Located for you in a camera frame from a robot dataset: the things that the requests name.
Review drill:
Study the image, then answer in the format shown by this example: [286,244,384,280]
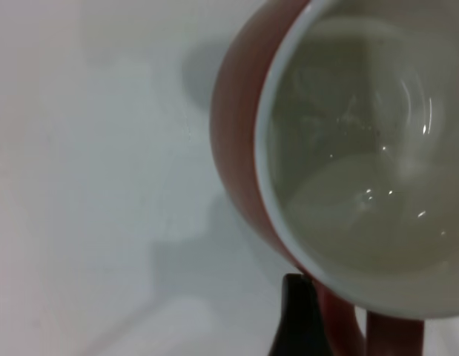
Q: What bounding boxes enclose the red ceramic mug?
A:
[209,0,459,356]

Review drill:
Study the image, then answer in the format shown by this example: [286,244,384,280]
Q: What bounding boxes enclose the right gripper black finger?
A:
[268,273,336,356]

